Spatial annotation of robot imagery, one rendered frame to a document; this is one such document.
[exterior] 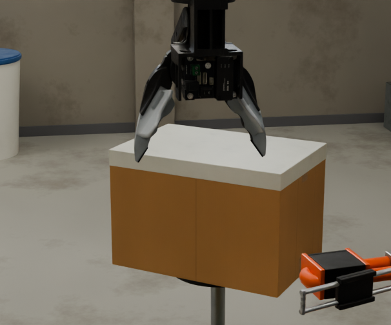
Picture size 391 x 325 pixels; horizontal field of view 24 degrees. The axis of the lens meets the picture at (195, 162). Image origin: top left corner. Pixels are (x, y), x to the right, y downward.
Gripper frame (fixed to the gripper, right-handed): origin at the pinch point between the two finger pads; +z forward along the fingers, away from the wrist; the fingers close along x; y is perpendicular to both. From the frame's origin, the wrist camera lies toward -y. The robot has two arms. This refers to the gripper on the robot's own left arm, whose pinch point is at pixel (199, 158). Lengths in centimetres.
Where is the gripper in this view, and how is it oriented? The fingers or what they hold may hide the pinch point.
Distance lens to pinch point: 110.7
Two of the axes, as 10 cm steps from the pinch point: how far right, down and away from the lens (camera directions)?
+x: 9.9, -0.4, 1.6
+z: 0.0, 9.6, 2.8
